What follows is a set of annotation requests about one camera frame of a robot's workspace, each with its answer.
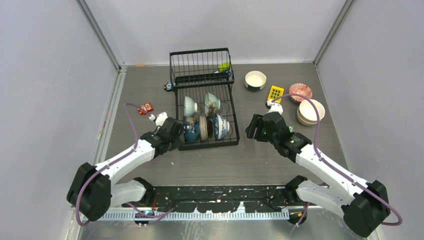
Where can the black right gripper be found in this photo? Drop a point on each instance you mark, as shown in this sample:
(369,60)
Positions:
(256,121)

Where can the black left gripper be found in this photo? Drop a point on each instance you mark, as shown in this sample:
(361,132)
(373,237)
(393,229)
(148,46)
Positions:
(176,143)

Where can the beige bowl with flower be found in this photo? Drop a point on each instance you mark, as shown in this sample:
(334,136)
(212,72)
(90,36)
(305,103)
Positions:
(307,111)

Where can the red white patterned bowl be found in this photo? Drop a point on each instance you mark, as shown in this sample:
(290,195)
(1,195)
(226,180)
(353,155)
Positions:
(300,89)

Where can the teal bowl white inside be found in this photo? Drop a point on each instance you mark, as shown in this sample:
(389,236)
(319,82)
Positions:
(255,80)

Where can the white blue floral bowl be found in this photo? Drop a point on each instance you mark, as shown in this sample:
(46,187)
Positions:
(221,126)

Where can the black wire dish rack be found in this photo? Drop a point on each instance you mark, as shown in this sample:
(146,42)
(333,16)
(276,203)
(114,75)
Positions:
(202,82)

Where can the beige bowl with brown markings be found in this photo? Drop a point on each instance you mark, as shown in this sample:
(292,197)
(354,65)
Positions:
(304,121)

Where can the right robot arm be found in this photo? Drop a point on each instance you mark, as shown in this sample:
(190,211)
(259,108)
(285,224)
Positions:
(360,203)

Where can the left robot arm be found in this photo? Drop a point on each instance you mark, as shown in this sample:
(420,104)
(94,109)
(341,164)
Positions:
(96,188)

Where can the dark blue glazed bowl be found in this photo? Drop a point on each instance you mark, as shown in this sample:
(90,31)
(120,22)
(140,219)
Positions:
(191,129)

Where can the light blue dotted bowl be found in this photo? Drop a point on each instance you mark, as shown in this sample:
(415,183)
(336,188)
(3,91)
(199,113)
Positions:
(190,107)

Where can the brown patterned band bowl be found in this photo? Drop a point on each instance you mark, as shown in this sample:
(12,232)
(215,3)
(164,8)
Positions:
(205,128)

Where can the yellow window toy block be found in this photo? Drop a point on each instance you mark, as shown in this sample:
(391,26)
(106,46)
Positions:
(275,92)

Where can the small red flower toy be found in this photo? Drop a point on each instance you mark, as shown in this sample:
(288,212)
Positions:
(145,109)

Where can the pale green ceramic bowl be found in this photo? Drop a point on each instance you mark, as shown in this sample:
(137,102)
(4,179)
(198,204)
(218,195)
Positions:
(211,104)

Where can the green blue toy car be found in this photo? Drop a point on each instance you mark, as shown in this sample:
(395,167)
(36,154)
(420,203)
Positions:
(223,71)

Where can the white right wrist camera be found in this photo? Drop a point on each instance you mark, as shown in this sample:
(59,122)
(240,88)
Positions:
(274,106)

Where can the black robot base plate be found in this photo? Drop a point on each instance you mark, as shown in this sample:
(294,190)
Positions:
(220,199)

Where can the perforated metal rail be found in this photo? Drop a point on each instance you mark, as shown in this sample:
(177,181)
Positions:
(126,214)

